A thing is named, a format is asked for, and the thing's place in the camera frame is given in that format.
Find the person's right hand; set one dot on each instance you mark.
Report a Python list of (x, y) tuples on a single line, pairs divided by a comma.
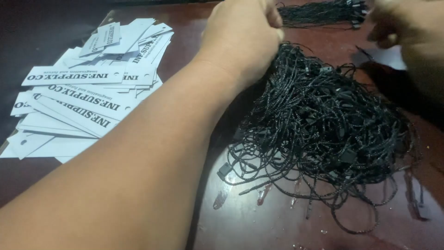
[(412, 24)]

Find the person's left hand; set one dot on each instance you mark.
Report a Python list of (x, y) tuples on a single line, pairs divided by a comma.
[(239, 38)]

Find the person's right fingers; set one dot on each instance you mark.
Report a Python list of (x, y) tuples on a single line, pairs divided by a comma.
[(383, 36)]

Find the person's left fingers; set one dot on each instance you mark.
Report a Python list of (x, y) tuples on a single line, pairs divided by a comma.
[(278, 24)]

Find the white paper hang tag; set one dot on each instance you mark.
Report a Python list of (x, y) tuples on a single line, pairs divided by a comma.
[(388, 57)]

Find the pile of white printed tags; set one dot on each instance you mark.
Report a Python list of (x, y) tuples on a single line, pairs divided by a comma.
[(86, 100)]

